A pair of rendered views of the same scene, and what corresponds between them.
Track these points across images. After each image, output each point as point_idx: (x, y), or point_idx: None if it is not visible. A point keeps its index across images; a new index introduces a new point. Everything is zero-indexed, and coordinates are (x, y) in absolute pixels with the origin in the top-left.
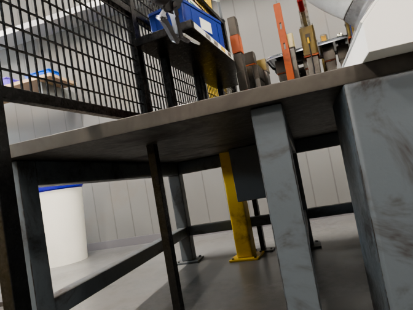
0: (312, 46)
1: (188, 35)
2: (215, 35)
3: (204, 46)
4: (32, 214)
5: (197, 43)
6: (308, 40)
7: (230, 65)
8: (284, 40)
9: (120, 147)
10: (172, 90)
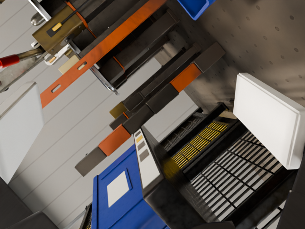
0: (62, 16)
1: (278, 102)
2: (123, 166)
3: (162, 158)
4: None
5: (252, 77)
6: (56, 25)
7: (147, 133)
8: (74, 69)
9: None
10: (286, 175)
